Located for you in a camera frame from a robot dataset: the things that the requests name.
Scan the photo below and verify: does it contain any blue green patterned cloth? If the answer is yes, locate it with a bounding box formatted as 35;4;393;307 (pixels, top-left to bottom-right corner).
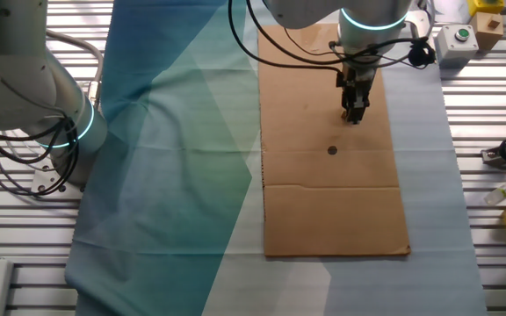
63;0;489;316

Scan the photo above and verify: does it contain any black base cable bundle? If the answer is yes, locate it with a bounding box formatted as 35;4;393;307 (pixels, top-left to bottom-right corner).
0;112;81;198

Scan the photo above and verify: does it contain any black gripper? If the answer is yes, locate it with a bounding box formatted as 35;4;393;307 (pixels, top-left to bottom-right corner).
336;65;376;126

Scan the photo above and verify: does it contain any brown cardboard sheet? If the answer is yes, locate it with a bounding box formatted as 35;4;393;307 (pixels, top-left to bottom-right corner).
257;24;412;258

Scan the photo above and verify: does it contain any grey base hose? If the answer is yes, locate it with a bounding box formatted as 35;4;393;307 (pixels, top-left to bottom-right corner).
45;29;105;109

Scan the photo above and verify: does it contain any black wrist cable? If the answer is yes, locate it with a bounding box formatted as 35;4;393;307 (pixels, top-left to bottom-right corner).
228;0;430;75

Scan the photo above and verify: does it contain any grey green button box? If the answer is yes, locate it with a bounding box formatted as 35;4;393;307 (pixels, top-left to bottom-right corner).
435;24;481;69

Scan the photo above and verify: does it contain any yellow box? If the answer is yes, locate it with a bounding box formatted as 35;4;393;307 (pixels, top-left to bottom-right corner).
466;0;506;18

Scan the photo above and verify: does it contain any wooden box with hole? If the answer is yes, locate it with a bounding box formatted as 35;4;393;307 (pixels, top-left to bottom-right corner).
469;11;505;54

